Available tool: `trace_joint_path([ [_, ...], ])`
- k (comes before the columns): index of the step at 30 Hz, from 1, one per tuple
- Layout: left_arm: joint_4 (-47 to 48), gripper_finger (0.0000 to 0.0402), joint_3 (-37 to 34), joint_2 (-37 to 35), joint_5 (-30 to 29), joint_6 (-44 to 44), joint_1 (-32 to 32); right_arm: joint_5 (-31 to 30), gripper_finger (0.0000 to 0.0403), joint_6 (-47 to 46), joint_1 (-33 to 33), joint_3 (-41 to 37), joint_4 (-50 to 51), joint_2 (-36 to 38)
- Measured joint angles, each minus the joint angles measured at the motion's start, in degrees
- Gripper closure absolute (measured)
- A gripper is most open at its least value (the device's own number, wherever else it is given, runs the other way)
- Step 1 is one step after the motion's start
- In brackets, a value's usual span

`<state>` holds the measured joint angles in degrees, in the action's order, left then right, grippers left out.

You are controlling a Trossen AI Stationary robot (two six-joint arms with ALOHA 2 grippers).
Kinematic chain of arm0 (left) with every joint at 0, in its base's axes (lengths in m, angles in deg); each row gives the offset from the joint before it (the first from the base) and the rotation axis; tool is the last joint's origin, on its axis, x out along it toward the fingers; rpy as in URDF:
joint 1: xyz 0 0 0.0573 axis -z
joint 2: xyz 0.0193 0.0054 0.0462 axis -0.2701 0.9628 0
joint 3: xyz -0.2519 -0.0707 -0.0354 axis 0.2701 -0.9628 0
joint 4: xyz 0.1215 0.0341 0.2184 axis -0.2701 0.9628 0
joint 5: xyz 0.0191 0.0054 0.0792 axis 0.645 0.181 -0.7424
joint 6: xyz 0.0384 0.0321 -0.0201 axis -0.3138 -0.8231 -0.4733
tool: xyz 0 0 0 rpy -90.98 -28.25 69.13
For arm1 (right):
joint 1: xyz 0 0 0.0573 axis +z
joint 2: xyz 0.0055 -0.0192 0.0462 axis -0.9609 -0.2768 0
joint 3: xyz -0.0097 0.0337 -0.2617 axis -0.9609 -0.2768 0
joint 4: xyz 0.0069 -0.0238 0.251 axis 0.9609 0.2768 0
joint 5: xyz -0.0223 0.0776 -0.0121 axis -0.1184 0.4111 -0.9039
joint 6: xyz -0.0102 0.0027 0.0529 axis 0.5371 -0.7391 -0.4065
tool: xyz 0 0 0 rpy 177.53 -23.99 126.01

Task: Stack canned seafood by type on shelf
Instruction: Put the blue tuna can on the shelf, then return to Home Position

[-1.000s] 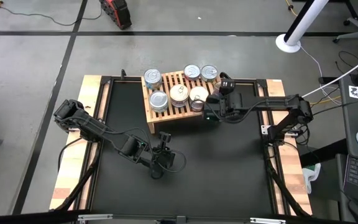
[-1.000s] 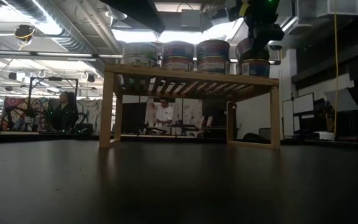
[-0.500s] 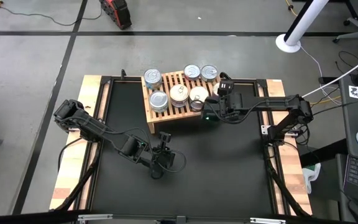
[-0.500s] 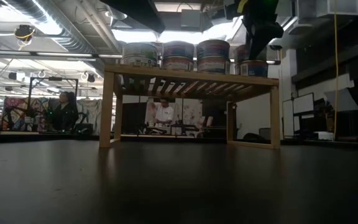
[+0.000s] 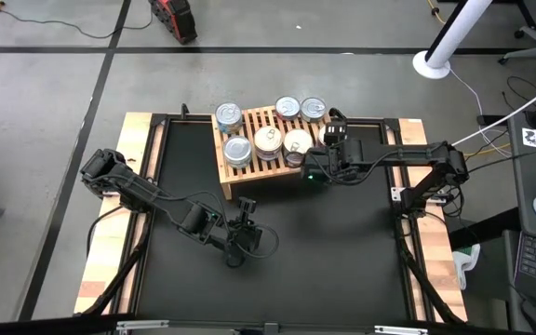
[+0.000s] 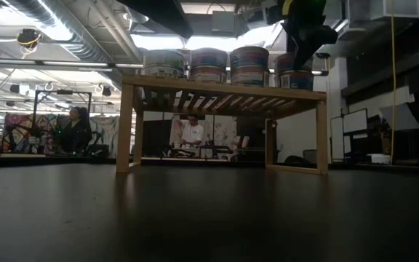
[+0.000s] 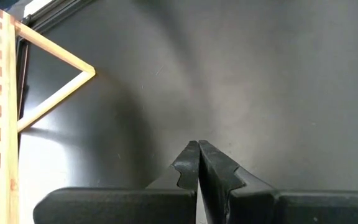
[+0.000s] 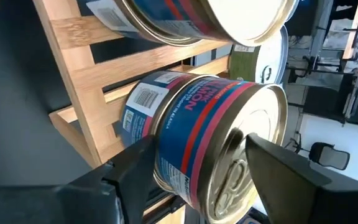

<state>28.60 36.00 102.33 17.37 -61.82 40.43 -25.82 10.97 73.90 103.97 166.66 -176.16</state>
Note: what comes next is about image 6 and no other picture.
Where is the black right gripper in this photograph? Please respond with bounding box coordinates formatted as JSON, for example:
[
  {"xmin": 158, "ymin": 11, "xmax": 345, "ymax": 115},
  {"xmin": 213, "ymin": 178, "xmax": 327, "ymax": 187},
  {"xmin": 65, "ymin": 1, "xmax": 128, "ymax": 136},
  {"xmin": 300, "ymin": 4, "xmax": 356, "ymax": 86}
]
[{"xmin": 282, "ymin": 0, "xmax": 340, "ymax": 73}]

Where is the wooden slatted shelf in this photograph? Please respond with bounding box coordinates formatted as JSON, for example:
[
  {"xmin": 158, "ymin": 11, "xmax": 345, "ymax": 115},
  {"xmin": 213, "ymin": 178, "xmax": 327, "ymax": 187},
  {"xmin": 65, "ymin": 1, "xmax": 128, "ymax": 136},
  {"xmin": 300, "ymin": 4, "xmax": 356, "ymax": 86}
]
[{"xmin": 116, "ymin": 74, "xmax": 330, "ymax": 175}]

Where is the background computer monitor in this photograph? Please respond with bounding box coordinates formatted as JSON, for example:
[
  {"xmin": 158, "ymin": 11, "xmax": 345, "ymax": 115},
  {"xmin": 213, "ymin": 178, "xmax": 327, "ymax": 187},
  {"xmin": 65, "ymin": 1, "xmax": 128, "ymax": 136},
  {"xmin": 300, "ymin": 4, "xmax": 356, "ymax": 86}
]
[{"xmin": 342, "ymin": 108, "xmax": 370, "ymax": 136}]

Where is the white box device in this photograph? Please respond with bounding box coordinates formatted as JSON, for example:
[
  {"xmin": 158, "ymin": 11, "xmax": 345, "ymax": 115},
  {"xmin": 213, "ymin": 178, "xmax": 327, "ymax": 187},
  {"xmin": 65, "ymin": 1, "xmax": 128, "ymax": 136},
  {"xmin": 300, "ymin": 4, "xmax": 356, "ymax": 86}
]
[{"xmin": 365, "ymin": 153, "xmax": 392, "ymax": 165}]

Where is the person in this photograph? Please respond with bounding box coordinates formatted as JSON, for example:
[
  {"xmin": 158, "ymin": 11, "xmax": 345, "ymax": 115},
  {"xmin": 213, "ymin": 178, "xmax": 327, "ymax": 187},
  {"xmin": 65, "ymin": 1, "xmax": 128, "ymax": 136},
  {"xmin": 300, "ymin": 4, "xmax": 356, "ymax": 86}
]
[
  {"xmin": 179, "ymin": 115, "xmax": 206, "ymax": 150},
  {"xmin": 57, "ymin": 106, "xmax": 94, "ymax": 156}
]

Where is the white hanging cloth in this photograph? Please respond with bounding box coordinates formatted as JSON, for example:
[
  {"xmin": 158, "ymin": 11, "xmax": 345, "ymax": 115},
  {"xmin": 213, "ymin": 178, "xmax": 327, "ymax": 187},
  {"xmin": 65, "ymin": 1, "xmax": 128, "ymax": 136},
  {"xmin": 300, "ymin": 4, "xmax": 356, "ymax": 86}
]
[{"xmin": 89, "ymin": 115, "xmax": 120, "ymax": 158}]

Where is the long ceiling light bar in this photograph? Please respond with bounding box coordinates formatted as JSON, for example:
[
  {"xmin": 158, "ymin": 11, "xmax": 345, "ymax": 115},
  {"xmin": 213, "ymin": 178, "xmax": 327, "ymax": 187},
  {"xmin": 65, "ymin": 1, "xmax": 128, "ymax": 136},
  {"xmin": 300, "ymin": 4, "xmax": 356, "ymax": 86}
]
[{"xmin": 0, "ymin": 57, "xmax": 330, "ymax": 76}]

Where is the colourful patterned cloth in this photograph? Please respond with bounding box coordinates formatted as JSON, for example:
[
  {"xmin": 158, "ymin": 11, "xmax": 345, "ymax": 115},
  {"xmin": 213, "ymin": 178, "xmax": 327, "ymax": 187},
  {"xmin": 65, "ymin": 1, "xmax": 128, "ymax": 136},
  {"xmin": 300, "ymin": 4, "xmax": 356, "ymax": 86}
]
[{"xmin": 1, "ymin": 113, "xmax": 60, "ymax": 154}]

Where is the silver ventilation duct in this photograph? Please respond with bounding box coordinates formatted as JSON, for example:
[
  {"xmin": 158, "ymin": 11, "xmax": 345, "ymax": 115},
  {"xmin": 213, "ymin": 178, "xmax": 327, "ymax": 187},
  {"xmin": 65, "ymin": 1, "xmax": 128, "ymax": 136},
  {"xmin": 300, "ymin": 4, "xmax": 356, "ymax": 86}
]
[{"xmin": 4, "ymin": 0, "xmax": 114, "ymax": 63}]

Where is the black metal frame stand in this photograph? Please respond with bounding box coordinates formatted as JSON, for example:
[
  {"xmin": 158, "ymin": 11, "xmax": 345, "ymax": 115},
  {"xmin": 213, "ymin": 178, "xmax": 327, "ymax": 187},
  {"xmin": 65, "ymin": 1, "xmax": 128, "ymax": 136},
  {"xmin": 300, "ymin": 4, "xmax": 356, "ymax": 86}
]
[{"xmin": 31, "ymin": 90, "xmax": 93, "ymax": 145}]

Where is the black yellow ceiling cable reel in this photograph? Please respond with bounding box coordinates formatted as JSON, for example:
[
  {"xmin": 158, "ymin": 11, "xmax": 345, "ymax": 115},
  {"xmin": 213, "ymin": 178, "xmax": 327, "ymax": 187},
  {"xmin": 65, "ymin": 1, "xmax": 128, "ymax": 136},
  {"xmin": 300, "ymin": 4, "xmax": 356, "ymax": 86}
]
[{"xmin": 15, "ymin": 28, "xmax": 43, "ymax": 51}]

